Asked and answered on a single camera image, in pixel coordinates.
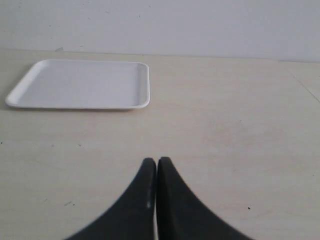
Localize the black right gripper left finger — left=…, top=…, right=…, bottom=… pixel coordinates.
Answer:
left=68, top=158, right=157, bottom=240

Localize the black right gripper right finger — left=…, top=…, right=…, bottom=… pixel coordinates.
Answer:
left=157, top=157, right=250, bottom=240

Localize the white plastic tray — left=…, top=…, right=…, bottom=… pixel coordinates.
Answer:
left=5, top=59, right=151, bottom=110

